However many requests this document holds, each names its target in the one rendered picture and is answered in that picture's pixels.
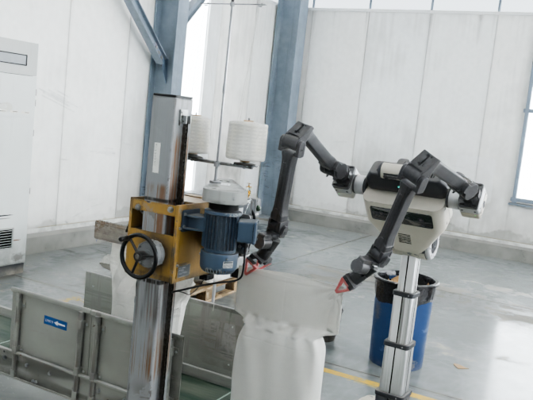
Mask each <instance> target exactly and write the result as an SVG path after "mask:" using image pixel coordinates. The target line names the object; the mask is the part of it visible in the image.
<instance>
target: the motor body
mask: <svg viewBox="0 0 533 400"><path fill-rule="evenodd" d="M240 216H242V212H241V211H239V210H238V211H222V210H213V209H210V208H209V207H208V208H205V212H204V217H205V218H204V224H205V231H204V226H203V232H202V236H201V246H203V247H204V248H202V249H201V252H199V255H200V267H201V269H202V270H203V271H204V272H207V273H210V274H214V275H229V274H231V273H233V272H234V271H235V270H236V268H237V262H238V257H240V256H239V253H238V252H237V251H236V244H237V242H236V224H237V222H239V219H240Z"/></svg>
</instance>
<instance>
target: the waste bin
mask: <svg viewBox="0 0 533 400"><path fill-rule="evenodd" d="M399 273H400V270H380V271H377V272H375V273H374V277H375V284H374V289H375V298H374V313H373V321H372V330H371V338H370V354H369V358H370V361H372V362H373V363H375V364H377V365H378V366H380V367H381V366H382V361H383V354H384V347H385V345H384V339H386V338H388V337H389V326H390V320H391V313H392V307H393V296H394V294H393V290H394V289H396V288H397V285H398V283H396V282H393V281H390V280H392V278H394V277H397V276H398V275H399ZM388 279H389V280H388ZM428 283H429V285H428ZM438 286H439V281H438V280H437V279H435V278H433V277H431V276H428V275H424V274H420V273H419V275H418V281H417V288H416V290H418V291H419V292H420V296H419V297H418V301H417V307H416V318H415V325H414V330H413V337H412V339H413V340H414V341H415V342H416V346H414V350H413V356H412V367H411V371H417V370H419V369H421V368H422V365H423V360H424V351H425V346H426V342H427V337H428V328H429V323H430V318H431V308H432V303H433V302H434V300H435V292H436V287H438Z"/></svg>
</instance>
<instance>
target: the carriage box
mask: <svg viewBox="0 0 533 400"><path fill-rule="evenodd" d="M208 207H209V202H205V201H203V200H202V197H198V196H193V195H188V194H184V203H183V205H176V206H173V205H167V204H163V203H158V202H150V201H145V200H144V196H138V197H131V199H130V210H129V220H128V236H129V235H130V234H133V233H143V234H145V235H147V236H148V237H150V238H151V239H152V240H157V241H159V242H160V243H162V245H163V247H164V250H165V259H164V261H163V264H160V265H159V266H157V267H156V269H155V271H154V273H153V274H152V275H151V276H150V277H148V278H152V279H158V280H161V281H164V282H168V283H169V282H170V284H173V283H176V282H180V281H182V280H186V279H191V278H194V277H198V276H200V275H205V274H208V273H207V272H204V271H203V270H202V269H201V267H200V255H199V252H201V249H202V248H204V247H203V246H201V236H202V232H198V231H193V230H192V231H187V232H181V230H182V228H181V222H182V211H183V210H191V209H200V213H202V214H204V212H205V208H208ZM144 211H148V212H153V213H160V214H164V215H168V216H172V217H175V222H174V234H173V233H171V234H161V233H154V232H150V231H146V230H142V223H143V213H144ZM132 240H133V242H134V244H135V246H136V248H138V246H139V244H141V243H142V242H144V241H146V240H145V239H143V238H141V237H134V238H133V239H132ZM134 253H135V250H134V248H133V246H132V244H131V242H130V241H129V242H128V243H127V248H126V258H125V263H126V265H127V267H128V269H129V270H130V271H132V268H133V266H134V263H135V262H136V261H135V260H134V258H133V255H134ZM187 264H190V274H189V275H186V276H183V277H180V278H178V267H181V266H183V265H187ZM150 270H151V267H150V268H147V267H143V266H142V265H141V264H139V262H138V264H137V265H136V269H135V271H134V274H136V275H145V274H147V273H148V272H149V271H150Z"/></svg>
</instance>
